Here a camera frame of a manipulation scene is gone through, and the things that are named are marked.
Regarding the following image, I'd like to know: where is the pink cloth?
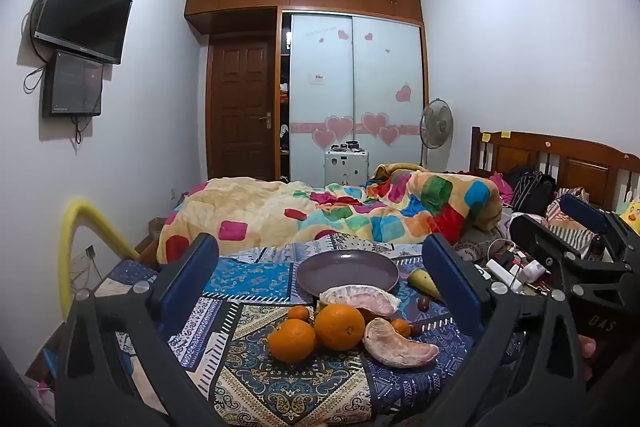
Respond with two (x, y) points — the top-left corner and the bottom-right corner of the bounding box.
(490, 173), (515, 205)

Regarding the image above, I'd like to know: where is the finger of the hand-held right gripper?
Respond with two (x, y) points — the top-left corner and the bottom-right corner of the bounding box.
(559, 193), (640, 239)
(509, 213), (632, 294)

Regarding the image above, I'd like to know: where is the yellow chair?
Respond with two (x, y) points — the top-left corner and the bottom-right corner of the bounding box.
(59, 199), (141, 323)

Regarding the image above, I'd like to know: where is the purple plate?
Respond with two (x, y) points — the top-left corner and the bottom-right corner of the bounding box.
(296, 251), (401, 297)

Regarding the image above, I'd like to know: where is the black hanging cable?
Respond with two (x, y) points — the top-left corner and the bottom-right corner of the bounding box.
(70, 116), (94, 151)

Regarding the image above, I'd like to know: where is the yellow banana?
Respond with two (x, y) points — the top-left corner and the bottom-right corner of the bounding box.
(407, 268), (444, 303)

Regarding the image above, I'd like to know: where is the small black monitor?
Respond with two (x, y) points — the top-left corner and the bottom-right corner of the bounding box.
(42, 49), (104, 118)

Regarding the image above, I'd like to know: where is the peeled pomelo segment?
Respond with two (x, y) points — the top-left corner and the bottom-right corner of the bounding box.
(319, 285), (402, 315)
(362, 318), (441, 369)

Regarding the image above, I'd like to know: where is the wall socket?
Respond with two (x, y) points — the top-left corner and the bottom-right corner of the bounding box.
(70, 246), (97, 276)

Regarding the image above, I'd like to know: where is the colourful patchwork blanket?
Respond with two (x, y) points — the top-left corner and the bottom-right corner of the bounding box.
(157, 163), (503, 265)

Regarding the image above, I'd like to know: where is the large orange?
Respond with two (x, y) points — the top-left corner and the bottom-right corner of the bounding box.
(313, 303), (367, 352)

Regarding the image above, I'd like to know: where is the striped bag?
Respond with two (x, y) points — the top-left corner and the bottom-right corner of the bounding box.
(545, 187), (612, 259)

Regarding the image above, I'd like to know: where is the wooden bed headboard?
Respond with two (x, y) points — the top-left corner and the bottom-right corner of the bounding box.
(470, 127), (640, 214)

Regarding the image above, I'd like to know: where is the black cable loop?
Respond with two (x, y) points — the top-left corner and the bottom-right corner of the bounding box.
(22, 63), (49, 95)

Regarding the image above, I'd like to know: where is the white charger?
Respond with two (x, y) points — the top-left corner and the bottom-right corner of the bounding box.
(486, 258), (521, 294)

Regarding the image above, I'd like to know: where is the wooden wardrobe with heart stickers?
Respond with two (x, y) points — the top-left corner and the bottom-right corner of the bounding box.
(184, 0), (431, 185)

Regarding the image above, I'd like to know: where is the white adapter box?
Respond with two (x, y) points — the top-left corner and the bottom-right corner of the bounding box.
(520, 259), (547, 286)

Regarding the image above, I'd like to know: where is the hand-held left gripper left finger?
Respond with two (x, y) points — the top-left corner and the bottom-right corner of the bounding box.
(55, 233), (221, 427)

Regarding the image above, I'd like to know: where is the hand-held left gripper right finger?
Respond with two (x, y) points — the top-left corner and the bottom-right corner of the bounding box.
(421, 234), (588, 427)

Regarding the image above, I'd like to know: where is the black backpack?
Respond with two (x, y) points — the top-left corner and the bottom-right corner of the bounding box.
(505, 165), (557, 215)

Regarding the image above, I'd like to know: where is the yellow plush toy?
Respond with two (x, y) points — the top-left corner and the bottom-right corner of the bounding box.
(617, 199), (640, 236)

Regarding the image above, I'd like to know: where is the standing electric fan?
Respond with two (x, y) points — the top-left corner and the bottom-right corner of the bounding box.
(419, 98), (455, 170)

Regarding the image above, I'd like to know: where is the patterned blue cloth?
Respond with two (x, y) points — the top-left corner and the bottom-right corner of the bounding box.
(65, 232), (526, 427)

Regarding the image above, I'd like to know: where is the white appliance box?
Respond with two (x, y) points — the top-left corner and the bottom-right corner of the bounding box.
(324, 149), (370, 186)

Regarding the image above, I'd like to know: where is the wall-mounted black television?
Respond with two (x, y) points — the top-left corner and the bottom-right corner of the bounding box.
(31, 0), (133, 65)

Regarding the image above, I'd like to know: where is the brown wooden door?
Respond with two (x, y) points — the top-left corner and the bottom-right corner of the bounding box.
(206, 33), (277, 182)

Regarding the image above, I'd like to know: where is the person's right hand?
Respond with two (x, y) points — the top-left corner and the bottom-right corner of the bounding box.
(577, 334), (598, 383)

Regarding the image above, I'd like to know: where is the medium orange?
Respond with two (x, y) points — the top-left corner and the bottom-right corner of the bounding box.
(267, 318), (318, 364)

